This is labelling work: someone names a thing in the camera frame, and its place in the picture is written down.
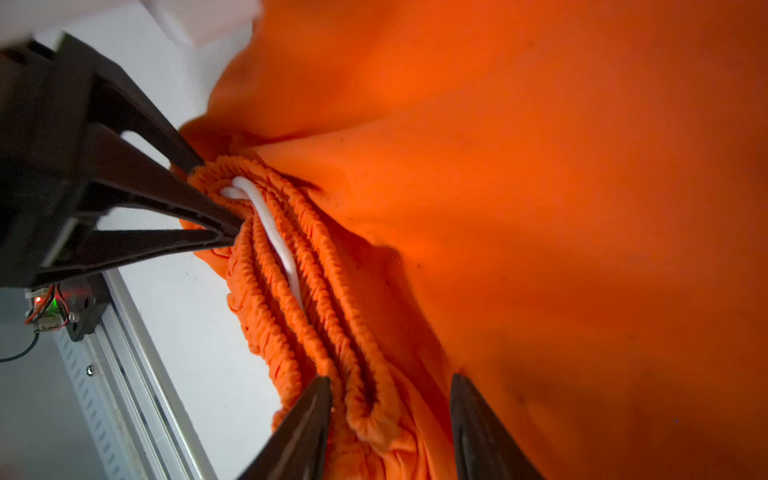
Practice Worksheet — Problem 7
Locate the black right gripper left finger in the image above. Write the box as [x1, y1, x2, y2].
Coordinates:
[239, 376, 333, 480]

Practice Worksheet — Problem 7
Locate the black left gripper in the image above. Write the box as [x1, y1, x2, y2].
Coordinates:
[1, 34, 242, 287]

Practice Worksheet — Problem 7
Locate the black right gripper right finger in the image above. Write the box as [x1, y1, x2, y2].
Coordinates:
[450, 374, 543, 480]

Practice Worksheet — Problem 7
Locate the orange cloth garment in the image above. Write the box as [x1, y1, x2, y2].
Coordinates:
[181, 1, 767, 479]

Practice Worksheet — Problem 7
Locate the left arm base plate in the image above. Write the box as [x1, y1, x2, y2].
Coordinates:
[59, 274, 112, 342]

